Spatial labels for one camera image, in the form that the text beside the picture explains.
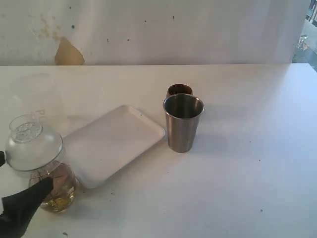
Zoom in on clear perforated shaker lid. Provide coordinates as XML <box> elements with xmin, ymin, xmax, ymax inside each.
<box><xmin>4</xmin><ymin>114</ymin><xmax>63</xmax><ymax>172</ymax></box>

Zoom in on clear measuring beaker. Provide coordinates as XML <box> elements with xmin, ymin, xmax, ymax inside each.
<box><xmin>13</xmin><ymin>158</ymin><xmax>77</xmax><ymax>213</ymax></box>

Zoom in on brown pellets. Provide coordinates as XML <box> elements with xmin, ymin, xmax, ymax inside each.
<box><xmin>29</xmin><ymin>161</ymin><xmax>76</xmax><ymax>213</ymax></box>

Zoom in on stainless steel cup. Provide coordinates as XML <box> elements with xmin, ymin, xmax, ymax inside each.
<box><xmin>163</xmin><ymin>93</ymin><xmax>205</xmax><ymax>153</ymax></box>

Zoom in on brown wooden cup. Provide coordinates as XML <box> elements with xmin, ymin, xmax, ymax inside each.
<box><xmin>166</xmin><ymin>84</ymin><xmax>193</xmax><ymax>98</ymax></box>

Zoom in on translucent plastic cup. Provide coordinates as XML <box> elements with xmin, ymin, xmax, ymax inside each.
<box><xmin>10</xmin><ymin>73</ymin><xmax>67</xmax><ymax>127</ymax></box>

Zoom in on white rectangular tray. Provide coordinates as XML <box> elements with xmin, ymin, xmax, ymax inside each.
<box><xmin>63</xmin><ymin>105</ymin><xmax>165</xmax><ymax>189</ymax></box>

